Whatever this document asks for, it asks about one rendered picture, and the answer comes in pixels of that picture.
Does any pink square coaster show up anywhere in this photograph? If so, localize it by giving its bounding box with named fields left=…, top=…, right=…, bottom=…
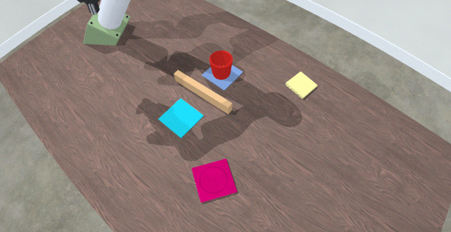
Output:
left=191, top=159, right=237, bottom=203

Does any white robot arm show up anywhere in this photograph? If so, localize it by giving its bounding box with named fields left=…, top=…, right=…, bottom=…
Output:
left=98, top=0, right=130, bottom=29

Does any yellow sticky-note pad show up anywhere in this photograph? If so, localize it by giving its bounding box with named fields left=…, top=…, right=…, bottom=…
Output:
left=286, top=72, right=317, bottom=99

